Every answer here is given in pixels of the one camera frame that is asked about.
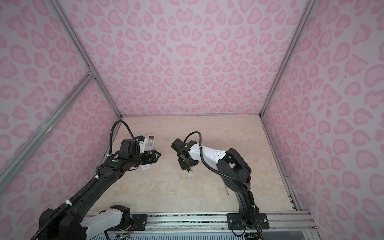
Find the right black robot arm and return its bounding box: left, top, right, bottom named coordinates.
left=171, top=131, right=260, bottom=229

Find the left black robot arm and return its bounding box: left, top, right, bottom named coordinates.
left=32, top=136, right=161, bottom=240

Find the white air conditioner remote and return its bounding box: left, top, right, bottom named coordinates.
left=145, top=135, right=156, bottom=151

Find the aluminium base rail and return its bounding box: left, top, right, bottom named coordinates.
left=56, top=211, right=319, bottom=240

